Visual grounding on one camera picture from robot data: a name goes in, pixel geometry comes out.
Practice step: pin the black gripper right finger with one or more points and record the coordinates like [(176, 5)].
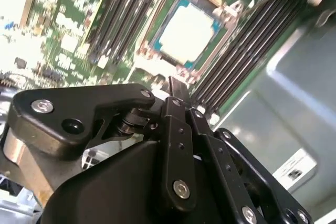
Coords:
[(223, 161)]

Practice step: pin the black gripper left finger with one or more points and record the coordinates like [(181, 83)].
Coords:
[(181, 155)]

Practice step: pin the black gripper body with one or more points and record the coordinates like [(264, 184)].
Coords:
[(118, 195)]

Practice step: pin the silver CPU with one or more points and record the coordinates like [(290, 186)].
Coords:
[(187, 35)]

